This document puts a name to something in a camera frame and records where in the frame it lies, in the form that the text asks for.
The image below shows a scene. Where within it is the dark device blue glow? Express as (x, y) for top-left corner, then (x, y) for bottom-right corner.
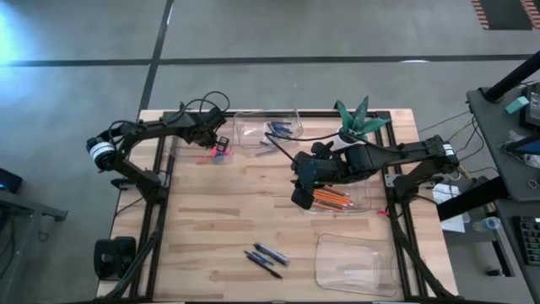
(0, 167), (24, 195)

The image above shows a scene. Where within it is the green plant in white pot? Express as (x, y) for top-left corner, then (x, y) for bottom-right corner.
(332, 95), (392, 151)

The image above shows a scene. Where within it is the black floor mat orange striped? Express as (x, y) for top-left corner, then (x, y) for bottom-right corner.
(470, 0), (540, 31)

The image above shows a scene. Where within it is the black tablet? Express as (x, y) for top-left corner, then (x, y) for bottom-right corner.
(500, 133), (540, 156)

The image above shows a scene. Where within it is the black table leg bar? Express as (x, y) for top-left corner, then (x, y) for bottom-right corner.
(435, 175), (510, 223)

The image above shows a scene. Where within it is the black gel pen rubber grip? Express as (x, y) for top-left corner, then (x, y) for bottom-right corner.
(251, 245), (289, 267)

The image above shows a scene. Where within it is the white paper sheet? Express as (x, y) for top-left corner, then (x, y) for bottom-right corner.
(431, 182), (472, 235)

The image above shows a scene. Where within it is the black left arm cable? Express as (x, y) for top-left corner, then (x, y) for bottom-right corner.
(179, 90), (232, 124)

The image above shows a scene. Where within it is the grey metal stand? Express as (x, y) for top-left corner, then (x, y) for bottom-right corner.
(0, 187), (69, 224)

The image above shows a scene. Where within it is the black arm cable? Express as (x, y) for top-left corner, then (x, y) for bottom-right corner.
(179, 90), (232, 124)
(264, 131), (368, 166)

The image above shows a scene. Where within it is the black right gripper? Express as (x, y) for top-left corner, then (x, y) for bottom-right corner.
(290, 142), (354, 211)

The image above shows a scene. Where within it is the black keyboard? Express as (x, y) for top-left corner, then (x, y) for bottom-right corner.
(511, 214), (540, 267)

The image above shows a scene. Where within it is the yellow cable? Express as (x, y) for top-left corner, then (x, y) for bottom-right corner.
(446, 119), (474, 182)

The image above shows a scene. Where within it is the clear plastic bag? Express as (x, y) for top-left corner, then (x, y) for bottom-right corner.
(499, 128), (540, 170)

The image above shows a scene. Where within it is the black desktop device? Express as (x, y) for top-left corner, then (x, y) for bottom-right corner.
(524, 82), (540, 131)

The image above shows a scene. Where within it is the blue pen with lettering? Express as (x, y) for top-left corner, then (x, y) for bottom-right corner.
(243, 249), (276, 267)

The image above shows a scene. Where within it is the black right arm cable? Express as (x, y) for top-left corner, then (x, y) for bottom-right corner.
(264, 131), (368, 166)

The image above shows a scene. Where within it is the clear plastic bin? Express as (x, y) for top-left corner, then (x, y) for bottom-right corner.
(230, 109), (306, 149)
(165, 111), (235, 163)
(306, 161), (380, 214)
(314, 232), (401, 298)

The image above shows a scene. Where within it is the clear water bottle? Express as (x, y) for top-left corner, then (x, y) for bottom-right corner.
(472, 215), (502, 234)

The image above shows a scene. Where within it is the black aluminium rig frame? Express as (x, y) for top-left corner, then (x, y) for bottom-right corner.
(99, 109), (459, 303)

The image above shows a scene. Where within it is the grey side table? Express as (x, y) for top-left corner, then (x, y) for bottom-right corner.
(465, 82), (540, 304)

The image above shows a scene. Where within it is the matte black click pen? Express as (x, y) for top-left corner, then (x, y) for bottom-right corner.
(246, 253), (284, 280)

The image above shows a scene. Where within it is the teal box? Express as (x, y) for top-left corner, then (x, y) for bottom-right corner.
(504, 95), (531, 116)

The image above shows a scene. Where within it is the clear barrel pen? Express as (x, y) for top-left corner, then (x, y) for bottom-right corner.
(254, 242), (291, 263)

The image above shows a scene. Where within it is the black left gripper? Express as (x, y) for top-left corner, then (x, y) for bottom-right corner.
(183, 107), (231, 154)

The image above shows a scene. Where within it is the black slanted pole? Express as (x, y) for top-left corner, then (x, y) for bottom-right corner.
(482, 49), (540, 104)

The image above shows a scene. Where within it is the orange pencil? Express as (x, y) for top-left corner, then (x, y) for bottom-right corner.
(314, 193), (354, 206)
(324, 184), (351, 198)
(311, 202), (347, 213)
(314, 190), (354, 203)

